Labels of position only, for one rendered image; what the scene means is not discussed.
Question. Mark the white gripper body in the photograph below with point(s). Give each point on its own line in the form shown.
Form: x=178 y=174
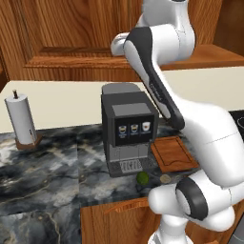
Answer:
x=117 y=44

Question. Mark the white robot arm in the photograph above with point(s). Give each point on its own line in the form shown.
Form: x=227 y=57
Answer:
x=209 y=133

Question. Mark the wooden cutting board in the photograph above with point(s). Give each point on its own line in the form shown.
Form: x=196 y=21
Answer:
x=173 y=154

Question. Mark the green lime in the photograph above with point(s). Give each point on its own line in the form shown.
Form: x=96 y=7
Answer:
x=143 y=178

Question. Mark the pale garlic bulb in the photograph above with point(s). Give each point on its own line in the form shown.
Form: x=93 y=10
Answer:
x=165 y=178

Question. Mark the grey coffee machine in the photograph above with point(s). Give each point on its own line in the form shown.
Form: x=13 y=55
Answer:
x=127 y=127

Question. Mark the white paper towel roll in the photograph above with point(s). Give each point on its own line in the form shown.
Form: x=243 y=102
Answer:
x=20 y=119

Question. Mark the wooden paper towel holder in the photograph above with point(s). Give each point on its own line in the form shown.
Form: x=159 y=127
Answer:
x=28 y=146

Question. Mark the black hob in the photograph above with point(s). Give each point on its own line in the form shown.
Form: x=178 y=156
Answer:
x=239 y=113

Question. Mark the wooden drawer front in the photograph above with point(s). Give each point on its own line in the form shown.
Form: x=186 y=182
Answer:
x=120 y=227

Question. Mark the wooden wall cabinet door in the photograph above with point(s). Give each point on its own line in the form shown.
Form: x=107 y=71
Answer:
x=70 y=31

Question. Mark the dark wooden wall cabinet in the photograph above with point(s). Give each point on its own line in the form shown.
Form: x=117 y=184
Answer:
x=230 y=22

